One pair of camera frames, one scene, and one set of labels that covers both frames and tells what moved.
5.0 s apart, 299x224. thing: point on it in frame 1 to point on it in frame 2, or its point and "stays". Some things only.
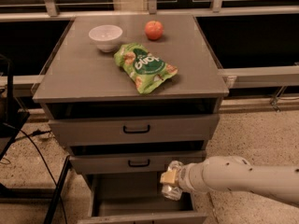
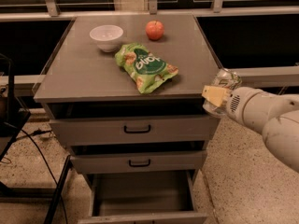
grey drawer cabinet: x=128 y=95 stays
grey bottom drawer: x=135 y=198 stays
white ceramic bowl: x=106 y=37 stays
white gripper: x=182 y=177 to x=242 y=104
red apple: x=153 y=30 stays
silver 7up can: x=171 y=191 to x=223 y=78
